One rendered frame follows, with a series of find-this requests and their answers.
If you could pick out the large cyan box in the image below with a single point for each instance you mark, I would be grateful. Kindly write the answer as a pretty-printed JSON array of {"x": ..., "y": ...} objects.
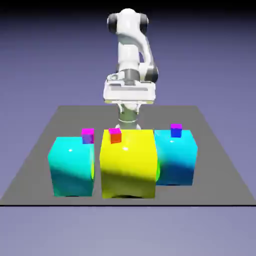
[
  {"x": 176, "y": 158},
  {"x": 71, "y": 166}
]

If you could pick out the small purple cube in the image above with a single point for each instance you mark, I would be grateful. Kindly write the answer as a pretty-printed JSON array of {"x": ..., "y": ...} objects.
[{"x": 88, "y": 136}]

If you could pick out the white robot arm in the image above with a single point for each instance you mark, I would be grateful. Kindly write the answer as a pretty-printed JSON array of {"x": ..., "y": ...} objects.
[{"x": 128, "y": 50}]

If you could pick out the small blue cube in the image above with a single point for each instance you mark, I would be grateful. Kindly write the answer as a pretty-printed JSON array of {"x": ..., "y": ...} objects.
[{"x": 176, "y": 131}]

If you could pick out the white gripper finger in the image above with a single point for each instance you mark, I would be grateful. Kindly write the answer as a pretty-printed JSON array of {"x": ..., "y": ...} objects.
[
  {"x": 121, "y": 109},
  {"x": 138, "y": 108}
]

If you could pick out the large yellow box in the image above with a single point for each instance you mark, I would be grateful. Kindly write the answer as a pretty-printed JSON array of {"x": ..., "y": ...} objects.
[{"x": 128, "y": 164}]

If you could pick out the small red cube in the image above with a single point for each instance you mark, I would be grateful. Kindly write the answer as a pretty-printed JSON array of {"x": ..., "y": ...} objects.
[{"x": 115, "y": 136}]

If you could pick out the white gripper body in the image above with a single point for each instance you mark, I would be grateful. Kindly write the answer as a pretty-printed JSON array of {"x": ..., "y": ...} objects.
[{"x": 129, "y": 94}]

